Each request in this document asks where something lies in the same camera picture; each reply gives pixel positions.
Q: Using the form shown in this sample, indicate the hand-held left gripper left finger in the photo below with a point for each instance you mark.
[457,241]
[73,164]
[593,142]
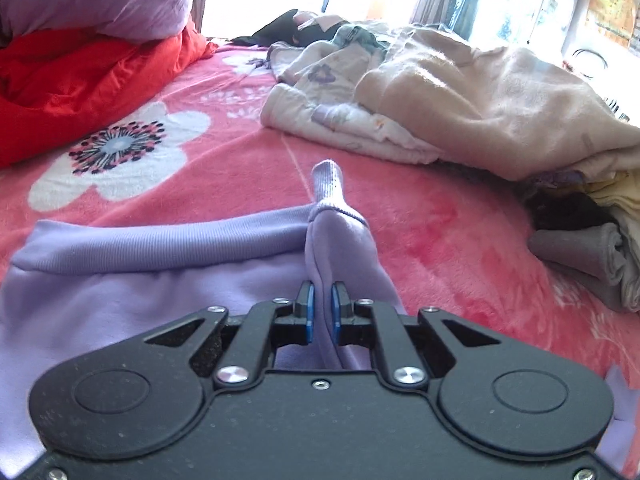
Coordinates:
[308,312]

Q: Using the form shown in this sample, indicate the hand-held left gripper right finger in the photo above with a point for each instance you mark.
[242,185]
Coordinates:
[337,312]

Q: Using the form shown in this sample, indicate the lavender knit sweater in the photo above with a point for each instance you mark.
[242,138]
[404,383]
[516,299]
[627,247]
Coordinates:
[150,280]

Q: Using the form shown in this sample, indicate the pink floral blanket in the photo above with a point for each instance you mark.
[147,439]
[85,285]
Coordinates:
[450,240]

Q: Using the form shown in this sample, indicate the white floral garment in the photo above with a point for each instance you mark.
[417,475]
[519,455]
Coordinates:
[320,95]

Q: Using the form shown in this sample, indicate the dark cloth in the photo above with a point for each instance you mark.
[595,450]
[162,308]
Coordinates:
[565,210]

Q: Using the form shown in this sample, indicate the grey folded cloth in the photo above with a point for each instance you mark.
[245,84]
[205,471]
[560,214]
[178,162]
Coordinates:
[585,260]

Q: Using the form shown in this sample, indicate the beige fleece sweater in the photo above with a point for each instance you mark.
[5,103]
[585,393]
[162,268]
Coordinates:
[500,105]

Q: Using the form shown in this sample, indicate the black garment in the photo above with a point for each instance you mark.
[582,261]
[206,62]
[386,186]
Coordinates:
[275,27]

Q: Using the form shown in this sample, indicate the pale yellow cloth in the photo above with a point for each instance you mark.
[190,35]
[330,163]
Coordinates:
[617,195]

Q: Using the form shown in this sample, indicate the red quilt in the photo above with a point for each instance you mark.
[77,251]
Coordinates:
[75,80]

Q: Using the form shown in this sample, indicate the wall poster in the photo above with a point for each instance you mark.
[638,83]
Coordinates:
[609,7]

